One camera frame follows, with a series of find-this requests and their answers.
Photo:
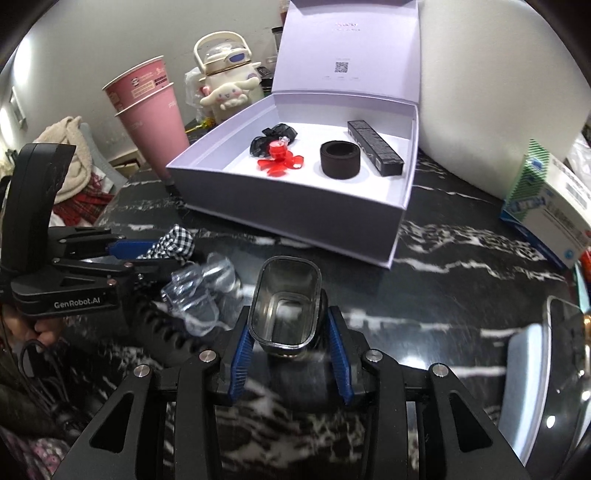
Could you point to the green white medicine box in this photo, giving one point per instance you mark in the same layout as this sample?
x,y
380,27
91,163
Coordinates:
x,y
549,207

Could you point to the white cartoon kettle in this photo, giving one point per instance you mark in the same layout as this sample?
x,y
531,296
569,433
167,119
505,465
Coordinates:
x,y
228,97

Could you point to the jar with red contents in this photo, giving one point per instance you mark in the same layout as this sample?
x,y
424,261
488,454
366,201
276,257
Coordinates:
x,y
283,11

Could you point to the lavender gift box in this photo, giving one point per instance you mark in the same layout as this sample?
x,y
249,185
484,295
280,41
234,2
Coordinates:
x,y
351,46

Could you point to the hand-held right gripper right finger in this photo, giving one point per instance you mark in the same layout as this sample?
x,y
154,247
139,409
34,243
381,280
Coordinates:
x,y
341,369

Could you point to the smoky transparent container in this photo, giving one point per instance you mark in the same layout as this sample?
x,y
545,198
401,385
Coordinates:
x,y
284,295

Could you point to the clear plastic hair clip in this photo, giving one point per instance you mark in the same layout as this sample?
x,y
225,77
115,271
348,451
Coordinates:
x,y
198,295

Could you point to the red flower hair clip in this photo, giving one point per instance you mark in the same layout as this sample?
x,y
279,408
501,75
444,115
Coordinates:
x,y
277,153

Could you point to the white foam sheet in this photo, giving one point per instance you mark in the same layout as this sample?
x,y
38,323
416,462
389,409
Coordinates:
x,y
485,92

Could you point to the small glass jar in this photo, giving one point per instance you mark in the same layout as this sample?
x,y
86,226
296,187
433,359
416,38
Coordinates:
x,y
277,41

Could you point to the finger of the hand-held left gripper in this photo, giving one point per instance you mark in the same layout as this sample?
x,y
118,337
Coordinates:
x,y
127,249
115,270

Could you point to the white wall socket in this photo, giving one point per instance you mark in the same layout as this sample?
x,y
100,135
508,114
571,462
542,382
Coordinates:
x,y
18,106

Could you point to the small yellow toy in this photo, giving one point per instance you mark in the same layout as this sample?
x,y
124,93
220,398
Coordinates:
x,y
206,123

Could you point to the beige storage box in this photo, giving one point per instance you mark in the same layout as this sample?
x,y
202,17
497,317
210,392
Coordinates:
x,y
124,167

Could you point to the red plaid scarf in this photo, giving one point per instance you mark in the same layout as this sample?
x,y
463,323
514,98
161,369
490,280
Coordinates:
x,y
87,207

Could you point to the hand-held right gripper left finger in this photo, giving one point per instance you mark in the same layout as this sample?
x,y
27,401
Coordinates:
x,y
240,364

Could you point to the white fluffy cloth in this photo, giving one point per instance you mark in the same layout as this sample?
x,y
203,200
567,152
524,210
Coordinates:
x,y
74,161

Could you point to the clear plastic bag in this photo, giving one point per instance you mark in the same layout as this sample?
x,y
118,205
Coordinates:
x,y
194,87

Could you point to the black lace bow with pearl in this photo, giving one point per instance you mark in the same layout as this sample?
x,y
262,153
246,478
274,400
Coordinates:
x,y
265,138

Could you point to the pink paper cup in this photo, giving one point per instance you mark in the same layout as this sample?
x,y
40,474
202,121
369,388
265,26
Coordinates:
x,y
157,138
138,81

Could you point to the person's left hand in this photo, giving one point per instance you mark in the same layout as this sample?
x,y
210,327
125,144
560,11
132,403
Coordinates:
x,y
48,332

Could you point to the black white checked scrunchie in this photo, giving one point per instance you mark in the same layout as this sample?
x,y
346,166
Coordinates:
x,y
178,242

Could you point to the black remote control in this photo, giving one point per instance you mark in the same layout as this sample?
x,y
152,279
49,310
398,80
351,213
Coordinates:
x,y
264,81

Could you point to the black rectangular box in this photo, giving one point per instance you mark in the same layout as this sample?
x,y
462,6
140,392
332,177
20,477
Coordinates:
x,y
376,147

